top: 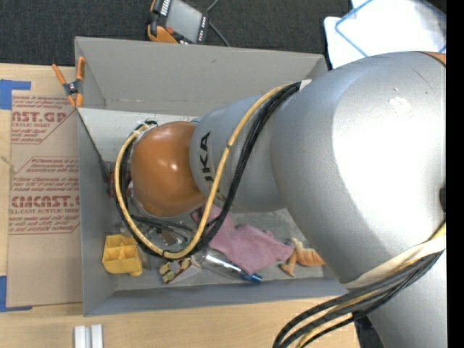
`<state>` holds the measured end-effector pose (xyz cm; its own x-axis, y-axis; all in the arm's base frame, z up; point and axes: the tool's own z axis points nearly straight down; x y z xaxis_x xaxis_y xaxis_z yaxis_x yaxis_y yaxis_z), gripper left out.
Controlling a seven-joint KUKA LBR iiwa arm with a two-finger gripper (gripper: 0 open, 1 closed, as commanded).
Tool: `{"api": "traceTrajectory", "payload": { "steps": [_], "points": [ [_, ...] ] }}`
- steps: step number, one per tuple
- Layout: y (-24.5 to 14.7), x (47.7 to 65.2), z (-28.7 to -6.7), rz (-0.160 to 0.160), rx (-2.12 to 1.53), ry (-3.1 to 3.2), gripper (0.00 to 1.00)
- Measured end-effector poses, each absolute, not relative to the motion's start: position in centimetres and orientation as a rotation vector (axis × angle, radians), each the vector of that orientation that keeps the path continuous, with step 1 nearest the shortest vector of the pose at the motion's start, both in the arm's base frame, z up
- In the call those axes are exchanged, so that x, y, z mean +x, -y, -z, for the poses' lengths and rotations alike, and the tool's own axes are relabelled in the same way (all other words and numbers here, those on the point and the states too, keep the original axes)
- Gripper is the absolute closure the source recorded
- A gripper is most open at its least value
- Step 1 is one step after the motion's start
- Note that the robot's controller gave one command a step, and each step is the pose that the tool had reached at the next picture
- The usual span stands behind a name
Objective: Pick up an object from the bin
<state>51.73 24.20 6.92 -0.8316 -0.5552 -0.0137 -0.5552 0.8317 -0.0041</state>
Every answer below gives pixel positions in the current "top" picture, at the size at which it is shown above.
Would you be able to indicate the red and white patterned packet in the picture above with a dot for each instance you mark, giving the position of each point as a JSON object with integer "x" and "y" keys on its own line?
{"x": 179, "y": 269}

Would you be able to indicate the yellow plastic box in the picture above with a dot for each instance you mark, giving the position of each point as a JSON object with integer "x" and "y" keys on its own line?
{"x": 121, "y": 256}

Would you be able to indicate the pink cloth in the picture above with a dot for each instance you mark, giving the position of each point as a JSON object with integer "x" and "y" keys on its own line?
{"x": 250, "y": 248}

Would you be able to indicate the brown cardboard board, red print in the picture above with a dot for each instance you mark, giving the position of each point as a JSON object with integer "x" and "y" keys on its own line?
{"x": 43, "y": 259}

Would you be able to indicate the orange toy animal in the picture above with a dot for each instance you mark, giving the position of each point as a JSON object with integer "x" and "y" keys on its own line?
{"x": 306, "y": 257}

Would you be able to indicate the grey metal bin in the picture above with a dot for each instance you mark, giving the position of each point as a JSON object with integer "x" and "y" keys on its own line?
{"x": 152, "y": 74}

